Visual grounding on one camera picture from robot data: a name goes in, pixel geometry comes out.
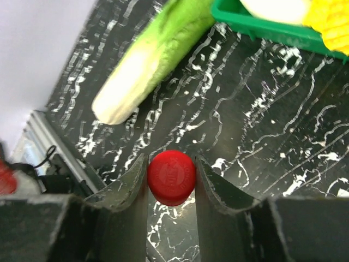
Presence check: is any white toy radish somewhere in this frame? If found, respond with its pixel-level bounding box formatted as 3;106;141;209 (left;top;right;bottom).
240;0;311;25

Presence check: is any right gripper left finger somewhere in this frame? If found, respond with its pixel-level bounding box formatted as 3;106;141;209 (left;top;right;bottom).
1;154;148;261

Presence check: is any toy napa cabbage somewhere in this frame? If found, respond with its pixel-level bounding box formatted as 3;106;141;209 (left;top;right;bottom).
91;1;214;125

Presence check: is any green plastic basket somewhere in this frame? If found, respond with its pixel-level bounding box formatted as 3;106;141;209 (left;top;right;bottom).
211;0;348;63

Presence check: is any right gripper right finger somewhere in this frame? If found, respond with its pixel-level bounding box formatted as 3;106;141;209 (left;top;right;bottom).
195;156;348;261

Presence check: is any red bottle cap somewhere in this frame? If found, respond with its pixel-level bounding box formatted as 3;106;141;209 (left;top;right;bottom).
147;150;196;206

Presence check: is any yellow white toy cabbage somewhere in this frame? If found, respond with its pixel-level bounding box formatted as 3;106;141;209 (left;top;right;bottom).
303;0;348;56

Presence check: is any aluminium frame post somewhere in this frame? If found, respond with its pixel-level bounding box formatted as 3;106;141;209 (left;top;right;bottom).
23;110;106;197

